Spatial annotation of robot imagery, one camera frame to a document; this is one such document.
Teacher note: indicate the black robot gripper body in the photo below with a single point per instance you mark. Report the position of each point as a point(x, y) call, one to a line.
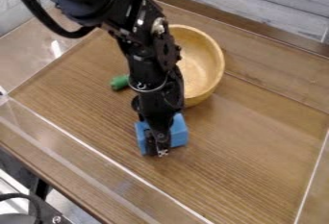
point(149, 49)

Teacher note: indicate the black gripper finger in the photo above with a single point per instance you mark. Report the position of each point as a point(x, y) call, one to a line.
point(157, 143)

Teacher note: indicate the blue foam block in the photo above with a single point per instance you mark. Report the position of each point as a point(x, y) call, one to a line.
point(179, 131)

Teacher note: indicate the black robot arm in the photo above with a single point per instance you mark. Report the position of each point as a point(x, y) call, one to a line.
point(91, 14)

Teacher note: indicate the light wooden bowl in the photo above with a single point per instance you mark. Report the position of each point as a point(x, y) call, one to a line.
point(202, 63)

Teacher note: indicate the small green cylinder toy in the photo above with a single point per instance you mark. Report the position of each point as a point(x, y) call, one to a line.
point(119, 82)

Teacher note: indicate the black metal base plate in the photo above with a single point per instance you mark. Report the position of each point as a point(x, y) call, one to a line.
point(46, 214)

